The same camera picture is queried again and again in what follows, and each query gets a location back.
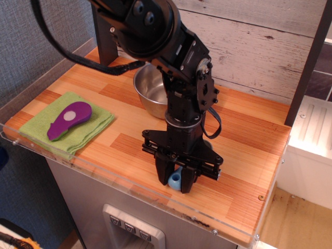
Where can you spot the blue handled grey spoon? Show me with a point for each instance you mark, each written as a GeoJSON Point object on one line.
{"type": "Point", "coordinates": [176, 180]}

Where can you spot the purple toy eggplant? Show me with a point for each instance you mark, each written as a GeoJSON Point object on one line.
{"type": "Point", "coordinates": [74, 114]}

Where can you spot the stainless steel bowl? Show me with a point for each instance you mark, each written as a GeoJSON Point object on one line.
{"type": "Point", "coordinates": [148, 83]}

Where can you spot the orange object bottom left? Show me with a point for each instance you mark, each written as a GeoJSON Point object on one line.
{"type": "Point", "coordinates": [26, 243]}

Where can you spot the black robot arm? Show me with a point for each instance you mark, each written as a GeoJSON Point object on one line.
{"type": "Point", "coordinates": [152, 31]}

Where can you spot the silver dispenser panel with buttons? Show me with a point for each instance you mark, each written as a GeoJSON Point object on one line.
{"type": "Point", "coordinates": [127, 231]}

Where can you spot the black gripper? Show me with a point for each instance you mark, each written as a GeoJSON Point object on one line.
{"type": "Point", "coordinates": [166, 145]}

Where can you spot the dark right shelf post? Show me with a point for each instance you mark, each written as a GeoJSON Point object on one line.
{"type": "Point", "coordinates": [311, 61]}

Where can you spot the white ridged cabinet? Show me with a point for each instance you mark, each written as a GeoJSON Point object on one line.
{"type": "Point", "coordinates": [306, 171]}

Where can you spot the clear acrylic table guard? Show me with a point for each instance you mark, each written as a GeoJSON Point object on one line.
{"type": "Point", "coordinates": [233, 205]}

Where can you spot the green folded cloth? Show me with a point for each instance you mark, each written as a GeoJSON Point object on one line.
{"type": "Point", "coordinates": [77, 137]}

